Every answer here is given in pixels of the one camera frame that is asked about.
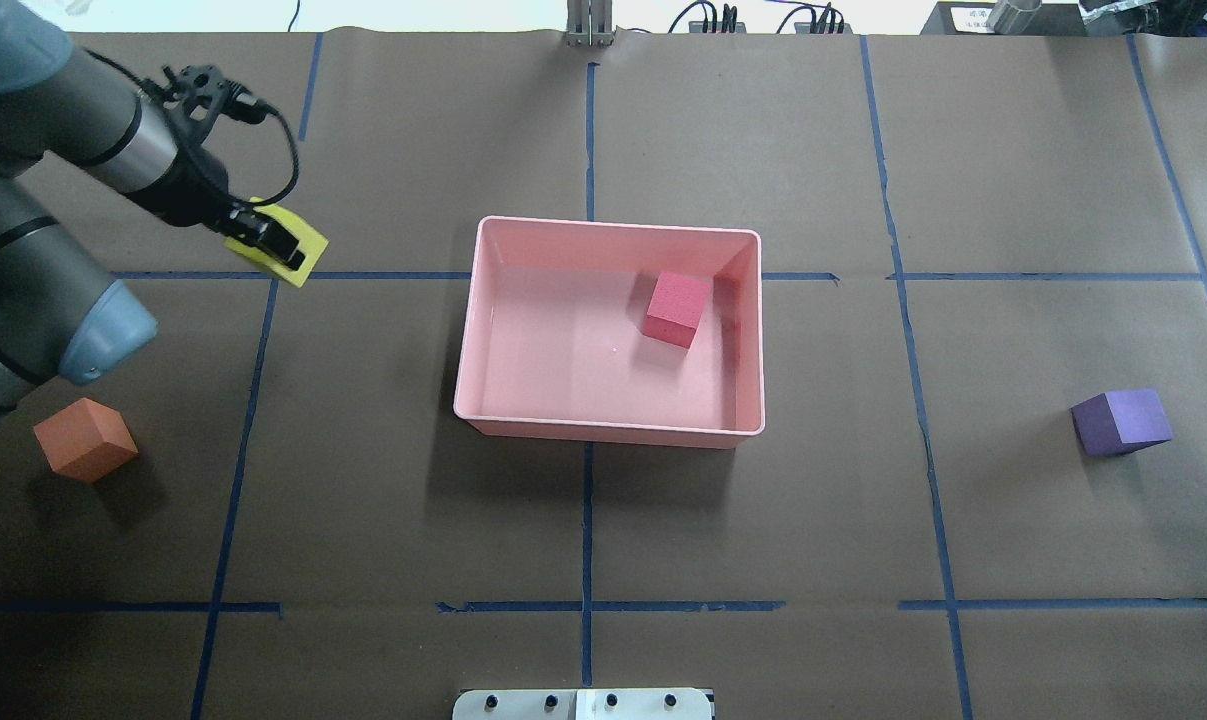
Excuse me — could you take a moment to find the purple foam block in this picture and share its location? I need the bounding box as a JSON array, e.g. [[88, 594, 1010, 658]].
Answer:
[[1069, 388, 1174, 457]]

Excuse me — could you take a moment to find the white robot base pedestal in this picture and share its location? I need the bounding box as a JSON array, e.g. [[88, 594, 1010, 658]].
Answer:
[[451, 687, 716, 719]]

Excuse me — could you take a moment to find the black plate under cylinder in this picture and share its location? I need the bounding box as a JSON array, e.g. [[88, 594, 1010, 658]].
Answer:
[[919, 1, 1088, 37]]

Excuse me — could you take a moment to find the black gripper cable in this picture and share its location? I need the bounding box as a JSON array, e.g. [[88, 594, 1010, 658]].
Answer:
[[83, 45, 302, 209]]

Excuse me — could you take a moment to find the orange foam block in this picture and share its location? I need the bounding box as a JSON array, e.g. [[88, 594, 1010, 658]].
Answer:
[[33, 398, 140, 484]]

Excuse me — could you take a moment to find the pink plastic bin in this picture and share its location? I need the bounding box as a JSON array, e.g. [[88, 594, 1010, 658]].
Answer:
[[453, 217, 766, 447]]

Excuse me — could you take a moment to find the silver metal cylinder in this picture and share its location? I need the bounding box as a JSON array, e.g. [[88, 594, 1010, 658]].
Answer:
[[984, 0, 1043, 36]]

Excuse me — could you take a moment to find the yellow foam block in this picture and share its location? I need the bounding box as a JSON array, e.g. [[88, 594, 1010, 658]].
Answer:
[[225, 204, 330, 288]]

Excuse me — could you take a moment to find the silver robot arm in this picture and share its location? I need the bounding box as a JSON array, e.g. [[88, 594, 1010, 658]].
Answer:
[[0, 1, 327, 420]]

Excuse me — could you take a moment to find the aluminium frame post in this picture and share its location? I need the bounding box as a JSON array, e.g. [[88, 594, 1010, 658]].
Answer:
[[565, 0, 616, 47]]

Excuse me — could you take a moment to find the red foam block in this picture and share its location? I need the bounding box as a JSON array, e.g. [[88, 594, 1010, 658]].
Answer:
[[640, 273, 712, 350]]

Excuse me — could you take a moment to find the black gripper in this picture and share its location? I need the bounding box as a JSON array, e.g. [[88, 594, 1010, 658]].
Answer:
[[128, 65, 302, 273]]

